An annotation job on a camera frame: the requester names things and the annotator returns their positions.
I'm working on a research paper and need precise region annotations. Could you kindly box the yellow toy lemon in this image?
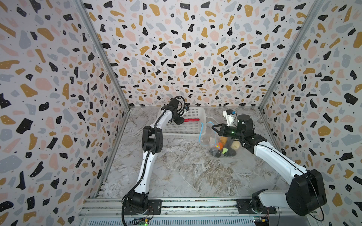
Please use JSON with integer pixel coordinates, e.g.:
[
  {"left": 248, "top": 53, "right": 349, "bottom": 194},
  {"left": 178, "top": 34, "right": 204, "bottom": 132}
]
[{"left": 220, "top": 137, "right": 228, "bottom": 145}]

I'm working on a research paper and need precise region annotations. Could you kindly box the white plastic basket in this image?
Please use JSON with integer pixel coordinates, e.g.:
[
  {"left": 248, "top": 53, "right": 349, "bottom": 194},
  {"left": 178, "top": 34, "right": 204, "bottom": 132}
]
[{"left": 163, "top": 107, "right": 206, "bottom": 139}]

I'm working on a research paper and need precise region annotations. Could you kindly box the clear zip top bag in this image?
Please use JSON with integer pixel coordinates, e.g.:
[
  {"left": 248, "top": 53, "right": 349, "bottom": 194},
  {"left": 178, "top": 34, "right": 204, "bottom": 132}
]
[{"left": 198, "top": 121, "right": 241, "bottom": 155}]

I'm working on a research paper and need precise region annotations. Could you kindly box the red toy chili pepper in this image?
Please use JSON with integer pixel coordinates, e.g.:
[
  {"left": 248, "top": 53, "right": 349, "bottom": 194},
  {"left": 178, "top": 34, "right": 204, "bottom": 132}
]
[{"left": 184, "top": 118, "right": 200, "bottom": 122}]

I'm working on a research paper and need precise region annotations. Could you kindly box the orange toy fruit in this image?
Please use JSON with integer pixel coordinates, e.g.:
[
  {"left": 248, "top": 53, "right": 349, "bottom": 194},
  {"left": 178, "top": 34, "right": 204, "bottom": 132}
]
[{"left": 216, "top": 142, "right": 223, "bottom": 151}]

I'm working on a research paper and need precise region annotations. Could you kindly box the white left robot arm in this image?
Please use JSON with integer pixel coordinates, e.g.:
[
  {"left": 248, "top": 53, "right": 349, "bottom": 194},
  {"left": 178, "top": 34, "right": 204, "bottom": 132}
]
[{"left": 123, "top": 96, "right": 189, "bottom": 213}]

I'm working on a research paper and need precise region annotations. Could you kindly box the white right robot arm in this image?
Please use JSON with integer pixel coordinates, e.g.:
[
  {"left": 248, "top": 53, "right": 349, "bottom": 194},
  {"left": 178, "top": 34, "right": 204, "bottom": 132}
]
[{"left": 211, "top": 115, "right": 327, "bottom": 217}]

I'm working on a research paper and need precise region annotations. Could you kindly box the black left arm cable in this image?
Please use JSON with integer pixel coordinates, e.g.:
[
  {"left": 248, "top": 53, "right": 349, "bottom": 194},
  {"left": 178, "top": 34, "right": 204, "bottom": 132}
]
[{"left": 121, "top": 95, "right": 190, "bottom": 226}]

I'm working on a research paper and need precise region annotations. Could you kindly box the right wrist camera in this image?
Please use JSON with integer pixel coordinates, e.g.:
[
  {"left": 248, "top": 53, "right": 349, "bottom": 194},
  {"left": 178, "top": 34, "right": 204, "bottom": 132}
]
[{"left": 223, "top": 109, "right": 237, "bottom": 127}]

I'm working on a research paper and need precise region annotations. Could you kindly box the aluminium left corner post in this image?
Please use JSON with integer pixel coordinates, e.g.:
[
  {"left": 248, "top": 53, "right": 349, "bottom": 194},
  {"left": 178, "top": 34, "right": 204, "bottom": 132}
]
[{"left": 74, "top": 0, "right": 130, "bottom": 112}]

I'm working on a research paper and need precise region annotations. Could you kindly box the aluminium corner post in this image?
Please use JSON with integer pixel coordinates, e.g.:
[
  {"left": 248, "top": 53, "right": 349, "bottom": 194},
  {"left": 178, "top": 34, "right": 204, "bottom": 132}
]
[
  {"left": 258, "top": 0, "right": 323, "bottom": 112},
  {"left": 74, "top": 0, "right": 130, "bottom": 112}
]

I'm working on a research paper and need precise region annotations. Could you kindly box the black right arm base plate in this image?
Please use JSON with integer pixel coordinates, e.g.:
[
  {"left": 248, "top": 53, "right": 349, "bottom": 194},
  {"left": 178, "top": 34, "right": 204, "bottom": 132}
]
[{"left": 236, "top": 197, "right": 277, "bottom": 214}]

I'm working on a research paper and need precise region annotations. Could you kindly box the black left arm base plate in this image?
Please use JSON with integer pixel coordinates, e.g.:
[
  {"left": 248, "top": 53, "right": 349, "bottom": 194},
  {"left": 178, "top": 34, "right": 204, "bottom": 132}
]
[{"left": 123, "top": 199, "right": 162, "bottom": 216}]

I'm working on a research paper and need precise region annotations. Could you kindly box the aluminium front rail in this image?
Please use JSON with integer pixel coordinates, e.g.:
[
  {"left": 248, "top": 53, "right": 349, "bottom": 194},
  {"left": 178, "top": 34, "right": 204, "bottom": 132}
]
[{"left": 78, "top": 197, "right": 322, "bottom": 226}]

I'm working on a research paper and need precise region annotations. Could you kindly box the aluminium right corner post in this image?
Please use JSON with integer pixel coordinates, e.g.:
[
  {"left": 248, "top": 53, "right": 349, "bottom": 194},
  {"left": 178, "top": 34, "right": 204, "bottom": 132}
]
[{"left": 258, "top": 0, "right": 323, "bottom": 112}]

